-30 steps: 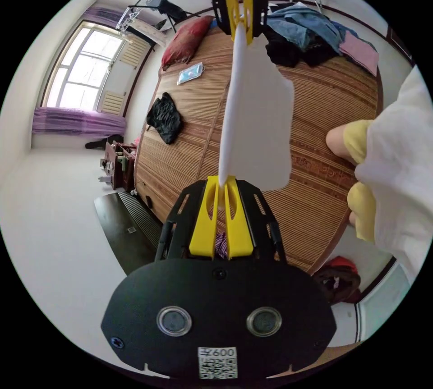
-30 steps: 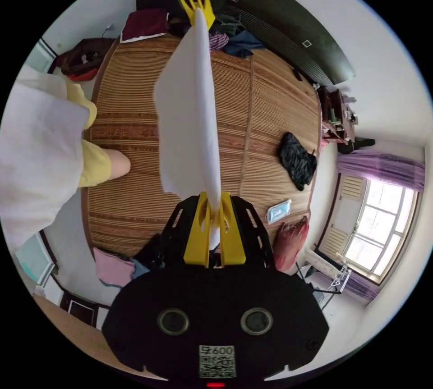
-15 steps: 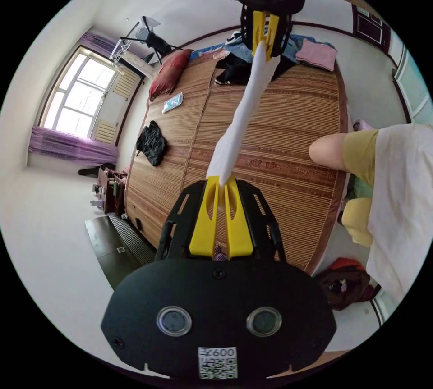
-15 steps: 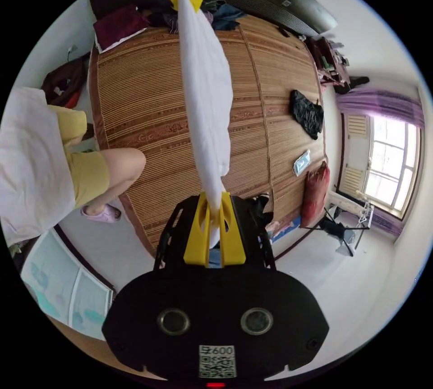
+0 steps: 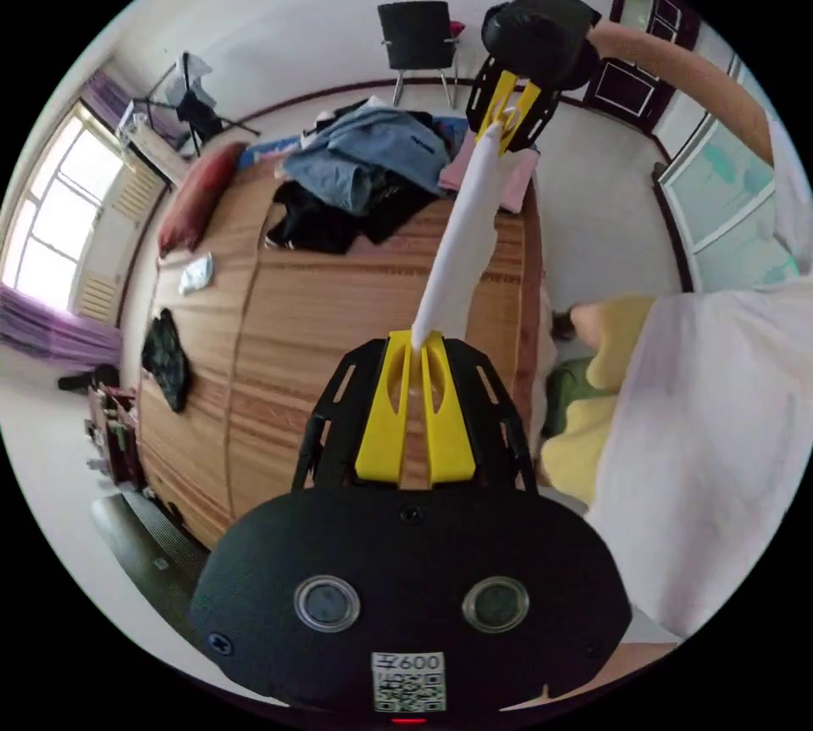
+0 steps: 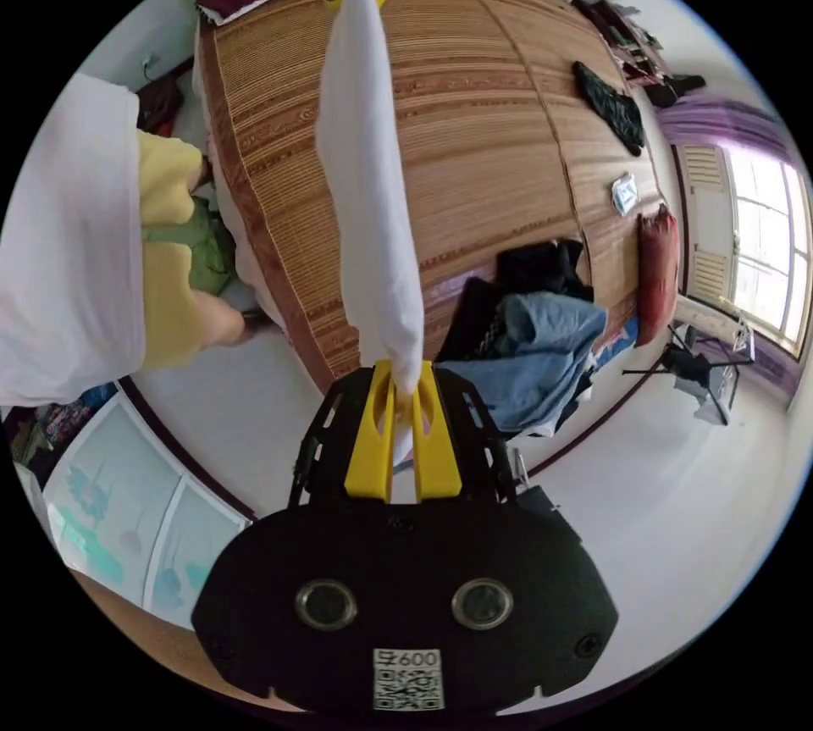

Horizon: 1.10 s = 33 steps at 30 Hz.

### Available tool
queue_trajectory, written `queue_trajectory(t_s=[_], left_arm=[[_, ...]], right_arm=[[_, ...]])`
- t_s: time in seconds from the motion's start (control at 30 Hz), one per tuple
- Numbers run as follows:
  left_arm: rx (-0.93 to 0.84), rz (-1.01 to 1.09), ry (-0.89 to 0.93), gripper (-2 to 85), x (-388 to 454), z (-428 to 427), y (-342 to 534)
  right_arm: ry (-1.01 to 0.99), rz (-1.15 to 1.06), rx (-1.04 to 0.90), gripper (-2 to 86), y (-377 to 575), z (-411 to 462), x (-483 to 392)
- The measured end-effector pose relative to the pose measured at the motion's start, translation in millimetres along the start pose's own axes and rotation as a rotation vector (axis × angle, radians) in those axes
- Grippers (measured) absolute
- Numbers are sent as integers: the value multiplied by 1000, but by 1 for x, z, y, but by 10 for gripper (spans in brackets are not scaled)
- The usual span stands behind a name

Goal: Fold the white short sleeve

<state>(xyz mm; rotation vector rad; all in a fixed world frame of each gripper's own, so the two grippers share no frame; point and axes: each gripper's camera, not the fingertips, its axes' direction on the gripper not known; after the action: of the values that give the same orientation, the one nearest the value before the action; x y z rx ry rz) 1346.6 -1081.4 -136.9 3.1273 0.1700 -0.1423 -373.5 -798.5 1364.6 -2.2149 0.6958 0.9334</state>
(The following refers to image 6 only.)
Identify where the pile of clothes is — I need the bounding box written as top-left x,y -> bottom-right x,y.
436,237 -> 612,439

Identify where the purple curtain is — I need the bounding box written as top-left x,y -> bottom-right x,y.
655,94 -> 803,399

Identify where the heap of dark clothes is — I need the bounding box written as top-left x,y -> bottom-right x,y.
558,0 -> 707,109

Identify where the bed with woven mat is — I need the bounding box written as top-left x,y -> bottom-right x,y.
192,0 -> 682,396

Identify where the black garment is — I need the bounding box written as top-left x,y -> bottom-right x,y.
571,59 -> 647,158

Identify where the black tripod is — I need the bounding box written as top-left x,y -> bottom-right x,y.
622,310 -> 758,427

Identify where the small white and blue packet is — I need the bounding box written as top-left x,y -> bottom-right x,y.
609,171 -> 641,218

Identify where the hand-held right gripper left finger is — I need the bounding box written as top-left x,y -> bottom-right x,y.
345,362 -> 399,501

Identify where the person's body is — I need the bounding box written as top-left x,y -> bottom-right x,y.
0,72 -> 250,408

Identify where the window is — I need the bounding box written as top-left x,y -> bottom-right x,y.
672,140 -> 813,358

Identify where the red pillow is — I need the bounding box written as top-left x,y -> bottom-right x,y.
634,202 -> 682,349

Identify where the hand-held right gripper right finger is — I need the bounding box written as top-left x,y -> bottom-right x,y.
412,362 -> 462,503

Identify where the white short sleeve shirt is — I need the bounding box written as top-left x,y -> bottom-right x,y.
316,0 -> 426,473

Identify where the cupboard with glass doors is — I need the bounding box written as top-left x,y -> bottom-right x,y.
36,386 -> 257,617

